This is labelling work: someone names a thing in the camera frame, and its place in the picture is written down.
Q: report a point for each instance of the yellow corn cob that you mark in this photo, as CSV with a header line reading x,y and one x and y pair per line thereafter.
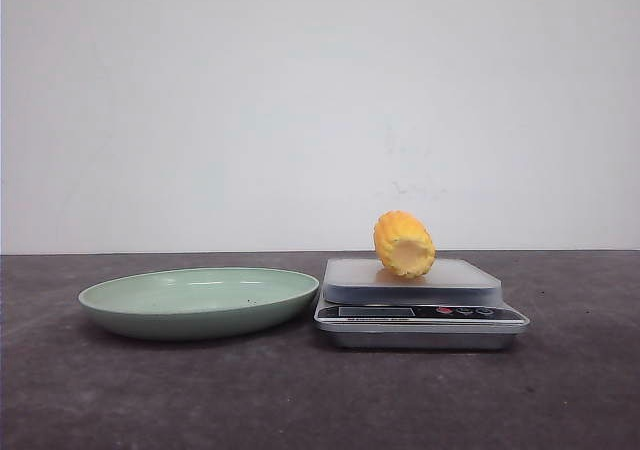
x,y
403,244

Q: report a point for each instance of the light green plate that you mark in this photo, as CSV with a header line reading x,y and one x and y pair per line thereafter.
x,y
198,303

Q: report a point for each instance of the silver digital kitchen scale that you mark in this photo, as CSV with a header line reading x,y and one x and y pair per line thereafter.
x,y
455,306

